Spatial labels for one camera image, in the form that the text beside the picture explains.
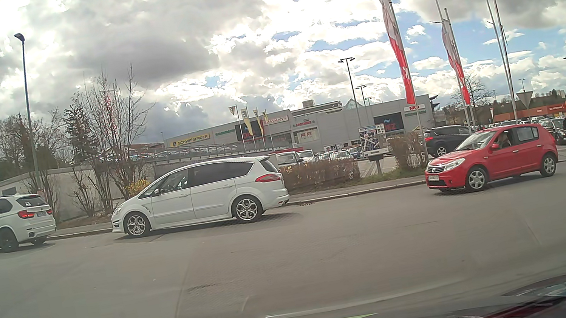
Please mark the row of parked cars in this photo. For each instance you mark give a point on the row of parked cars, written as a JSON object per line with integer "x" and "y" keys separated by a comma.
{"x": 317, "y": 155}

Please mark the brown hedge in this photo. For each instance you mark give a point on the brown hedge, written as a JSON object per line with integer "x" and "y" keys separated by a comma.
{"x": 320, "y": 173}

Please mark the yellow flags on poles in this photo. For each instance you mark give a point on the yellow flags on poles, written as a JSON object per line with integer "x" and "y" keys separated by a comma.
{"x": 249, "y": 124}

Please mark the grey shopping centre building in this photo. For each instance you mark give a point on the grey shopping centre building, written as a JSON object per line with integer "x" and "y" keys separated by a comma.
{"x": 323, "y": 126}

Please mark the white minivan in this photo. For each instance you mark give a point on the white minivan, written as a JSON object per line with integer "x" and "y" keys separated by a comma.
{"x": 203, "y": 195}

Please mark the grey asphalt road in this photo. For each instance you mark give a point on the grey asphalt road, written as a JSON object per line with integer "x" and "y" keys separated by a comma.
{"x": 299, "y": 254}

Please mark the red white flag on pole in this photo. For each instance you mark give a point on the red white flag on pole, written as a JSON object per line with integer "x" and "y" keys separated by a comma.
{"x": 453, "y": 58}
{"x": 398, "y": 47}

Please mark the dark suv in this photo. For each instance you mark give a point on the dark suv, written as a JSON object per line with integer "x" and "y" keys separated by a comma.
{"x": 446, "y": 138}

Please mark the bare trees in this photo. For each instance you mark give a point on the bare trees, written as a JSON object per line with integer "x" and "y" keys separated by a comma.
{"x": 96, "y": 138}

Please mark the bare tree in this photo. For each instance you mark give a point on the bare tree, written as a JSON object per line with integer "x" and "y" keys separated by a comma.
{"x": 474, "y": 92}

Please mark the red hatchback car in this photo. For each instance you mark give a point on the red hatchback car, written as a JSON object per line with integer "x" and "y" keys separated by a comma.
{"x": 495, "y": 158}

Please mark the low grey building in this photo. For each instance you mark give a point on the low grey building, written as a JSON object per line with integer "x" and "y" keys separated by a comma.
{"x": 63, "y": 187}

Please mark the bare flagpoles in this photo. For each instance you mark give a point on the bare flagpoles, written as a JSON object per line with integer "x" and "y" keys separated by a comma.
{"x": 503, "y": 59}

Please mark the yield road sign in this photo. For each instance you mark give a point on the yield road sign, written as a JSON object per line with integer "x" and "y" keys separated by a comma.
{"x": 525, "y": 100}

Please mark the advertising board on post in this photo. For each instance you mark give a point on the advertising board on post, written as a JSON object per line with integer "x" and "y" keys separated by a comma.
{"x": 374, "y": 142}

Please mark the double lamp post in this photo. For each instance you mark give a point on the double lamp post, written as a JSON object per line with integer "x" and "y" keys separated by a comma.
{"x": 352, "y": 91}

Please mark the tall grey lamp post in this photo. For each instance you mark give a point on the tall grey lamp post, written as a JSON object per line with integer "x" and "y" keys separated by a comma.
{"x": 27, "y": 109}

